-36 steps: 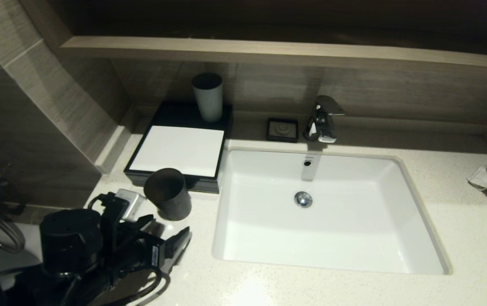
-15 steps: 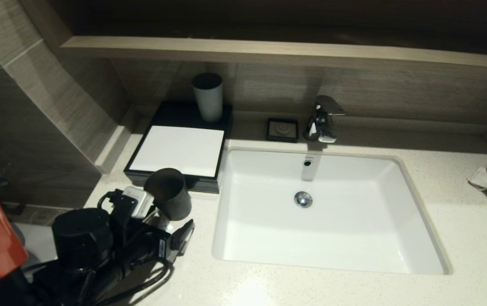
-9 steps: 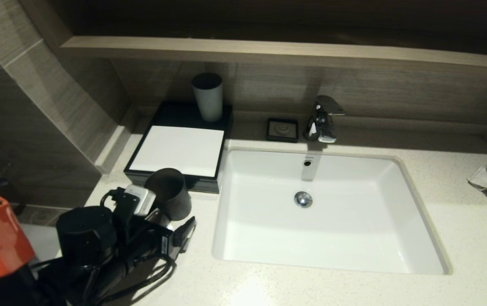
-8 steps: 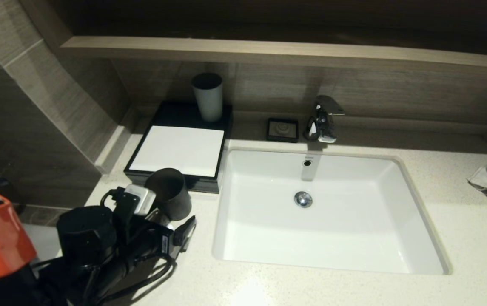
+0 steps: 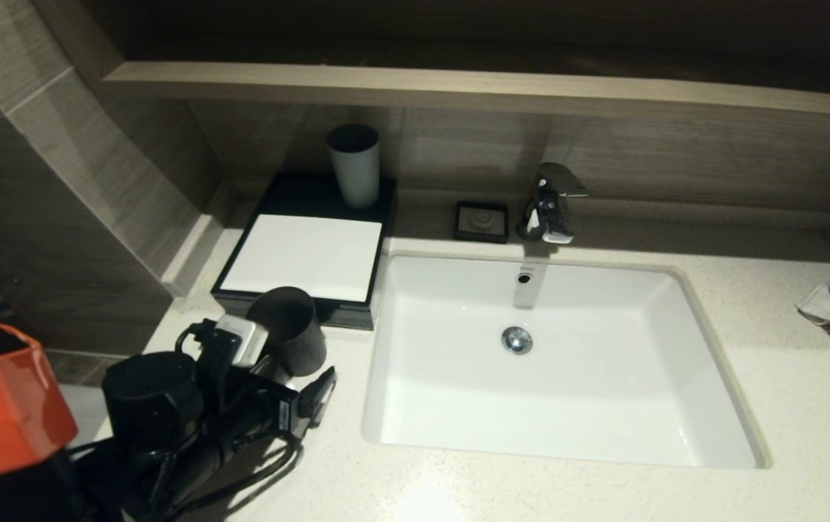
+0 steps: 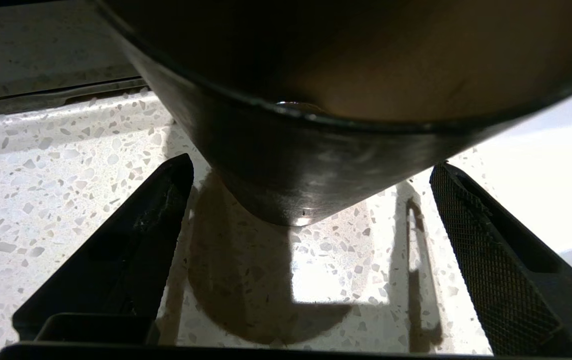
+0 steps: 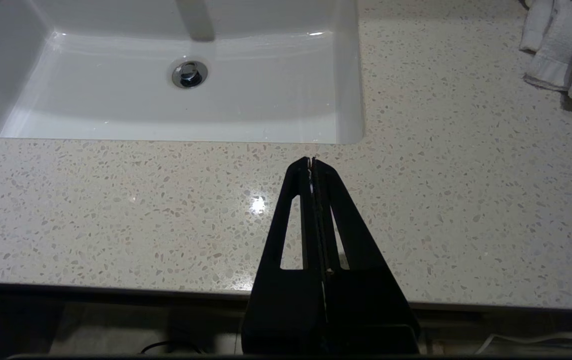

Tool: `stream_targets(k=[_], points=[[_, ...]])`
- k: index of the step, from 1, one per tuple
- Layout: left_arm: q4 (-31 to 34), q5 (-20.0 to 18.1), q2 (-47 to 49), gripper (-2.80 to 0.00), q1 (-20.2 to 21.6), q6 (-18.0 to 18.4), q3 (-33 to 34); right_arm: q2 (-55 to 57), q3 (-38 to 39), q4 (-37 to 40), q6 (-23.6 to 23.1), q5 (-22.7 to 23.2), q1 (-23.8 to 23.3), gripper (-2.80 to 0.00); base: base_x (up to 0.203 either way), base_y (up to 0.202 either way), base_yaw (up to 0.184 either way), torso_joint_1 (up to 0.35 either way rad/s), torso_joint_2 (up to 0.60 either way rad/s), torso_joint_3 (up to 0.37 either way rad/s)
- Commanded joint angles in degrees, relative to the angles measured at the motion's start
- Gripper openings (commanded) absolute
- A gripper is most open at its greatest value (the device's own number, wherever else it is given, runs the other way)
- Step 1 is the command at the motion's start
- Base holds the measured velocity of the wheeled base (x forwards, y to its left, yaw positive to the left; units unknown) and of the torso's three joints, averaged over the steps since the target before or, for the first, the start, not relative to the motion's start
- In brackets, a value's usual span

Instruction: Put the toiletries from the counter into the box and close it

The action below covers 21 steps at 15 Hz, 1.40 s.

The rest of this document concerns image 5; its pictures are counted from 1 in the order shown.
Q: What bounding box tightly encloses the grey cup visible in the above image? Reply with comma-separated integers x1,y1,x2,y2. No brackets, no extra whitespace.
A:
326,125,381,210

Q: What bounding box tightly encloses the black plastic tray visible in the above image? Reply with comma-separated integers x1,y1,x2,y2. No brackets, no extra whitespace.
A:
213,294,375,331

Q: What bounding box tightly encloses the black soap dish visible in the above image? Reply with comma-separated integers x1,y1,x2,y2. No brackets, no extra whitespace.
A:
454,202,510,244

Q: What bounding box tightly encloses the chrome faucet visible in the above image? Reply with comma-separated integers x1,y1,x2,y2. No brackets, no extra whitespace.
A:
517,164,588,245

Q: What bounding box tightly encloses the white ribbed mat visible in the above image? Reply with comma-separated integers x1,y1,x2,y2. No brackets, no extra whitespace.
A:
220,215,383,303

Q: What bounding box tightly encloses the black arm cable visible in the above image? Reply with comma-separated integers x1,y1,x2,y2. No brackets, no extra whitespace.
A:
161,428,304,517

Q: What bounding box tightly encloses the wooden wall shelf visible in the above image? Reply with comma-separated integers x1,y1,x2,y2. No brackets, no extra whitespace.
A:
107,63,830,124

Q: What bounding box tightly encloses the white sink basin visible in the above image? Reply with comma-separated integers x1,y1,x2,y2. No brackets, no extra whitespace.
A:
362,250,771,468

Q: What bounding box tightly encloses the black amenity tray with drawer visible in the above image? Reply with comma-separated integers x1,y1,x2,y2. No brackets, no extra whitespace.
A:
210,173,398,331

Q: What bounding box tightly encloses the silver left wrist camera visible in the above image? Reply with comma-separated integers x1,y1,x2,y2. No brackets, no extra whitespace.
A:
215,313,270,368

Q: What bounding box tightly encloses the round black dish metal centre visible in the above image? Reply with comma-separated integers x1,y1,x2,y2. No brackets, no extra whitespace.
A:
246,286,328,378

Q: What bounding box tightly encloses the chrome drain plug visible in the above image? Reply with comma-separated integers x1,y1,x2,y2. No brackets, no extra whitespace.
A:
501,326,534,356

